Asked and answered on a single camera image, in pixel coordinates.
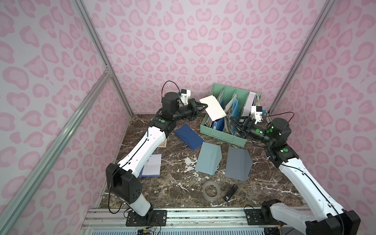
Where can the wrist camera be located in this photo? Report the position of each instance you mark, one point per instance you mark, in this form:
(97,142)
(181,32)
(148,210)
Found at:
(185,96)
(256,114)

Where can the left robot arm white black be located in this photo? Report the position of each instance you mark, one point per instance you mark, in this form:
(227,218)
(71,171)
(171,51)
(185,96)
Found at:
(122,178)

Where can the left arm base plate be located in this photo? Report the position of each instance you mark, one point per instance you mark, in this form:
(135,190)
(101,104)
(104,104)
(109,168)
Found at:
(153,217)

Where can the green file organizer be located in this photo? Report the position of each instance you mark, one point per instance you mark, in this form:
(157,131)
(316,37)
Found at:
(221,128)

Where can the dark blue envelope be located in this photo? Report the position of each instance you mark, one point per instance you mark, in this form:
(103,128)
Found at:
(189,137)

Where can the small black stapler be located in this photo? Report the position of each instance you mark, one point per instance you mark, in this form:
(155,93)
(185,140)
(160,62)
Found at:
(230,193)

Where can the clear tape roll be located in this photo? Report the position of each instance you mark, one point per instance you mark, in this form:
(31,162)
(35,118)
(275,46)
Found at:
(211,191)

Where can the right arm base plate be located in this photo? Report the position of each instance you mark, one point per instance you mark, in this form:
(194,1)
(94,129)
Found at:
(260,217)

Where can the blue folder in organizer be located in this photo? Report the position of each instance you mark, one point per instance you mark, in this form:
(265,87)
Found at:
(235,110)

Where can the white letter paper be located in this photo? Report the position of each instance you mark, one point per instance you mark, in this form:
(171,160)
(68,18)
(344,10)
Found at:
(152,167)

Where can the light blue envelope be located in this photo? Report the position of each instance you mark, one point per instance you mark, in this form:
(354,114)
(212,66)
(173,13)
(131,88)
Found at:
(209,158)

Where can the cream letter paper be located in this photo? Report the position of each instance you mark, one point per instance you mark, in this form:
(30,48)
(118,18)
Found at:
(163,144)

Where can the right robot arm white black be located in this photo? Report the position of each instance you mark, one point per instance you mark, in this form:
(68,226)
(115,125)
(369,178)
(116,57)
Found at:
(328,216)

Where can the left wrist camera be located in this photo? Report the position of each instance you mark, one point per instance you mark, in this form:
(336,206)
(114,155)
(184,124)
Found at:
(185,96)

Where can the aluminium rail front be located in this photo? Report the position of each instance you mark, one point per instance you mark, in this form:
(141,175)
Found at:
(214,218)

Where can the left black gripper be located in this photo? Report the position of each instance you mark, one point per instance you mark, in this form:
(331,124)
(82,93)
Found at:
(191,108)

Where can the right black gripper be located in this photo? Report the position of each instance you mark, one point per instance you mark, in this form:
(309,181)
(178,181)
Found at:
(244,126)

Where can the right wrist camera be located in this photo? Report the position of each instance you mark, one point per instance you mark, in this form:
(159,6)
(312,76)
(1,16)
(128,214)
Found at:
(256,114)

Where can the grey envelope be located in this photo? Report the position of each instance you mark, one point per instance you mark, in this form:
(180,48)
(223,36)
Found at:
(239,164)

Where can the beige letter paper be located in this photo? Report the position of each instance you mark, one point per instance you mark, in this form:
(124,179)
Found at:
(214,109)

